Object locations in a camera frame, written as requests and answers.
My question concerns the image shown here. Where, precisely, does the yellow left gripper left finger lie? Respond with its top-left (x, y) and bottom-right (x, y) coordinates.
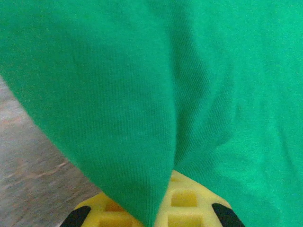
top-left (59, 191), bottom-right (145, 227)

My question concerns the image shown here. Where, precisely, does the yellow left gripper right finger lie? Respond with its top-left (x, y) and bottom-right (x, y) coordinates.
top-left (153, 170), bottom-right (246, 227)

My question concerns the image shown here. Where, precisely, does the green t-shirt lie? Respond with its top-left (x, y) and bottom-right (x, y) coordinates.
top-left (0, 0), bottom-right (303, 227)

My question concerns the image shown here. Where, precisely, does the grey marble pattern mat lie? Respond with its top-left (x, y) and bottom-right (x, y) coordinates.
top-left (0, 74), bottom-right (105, 227)

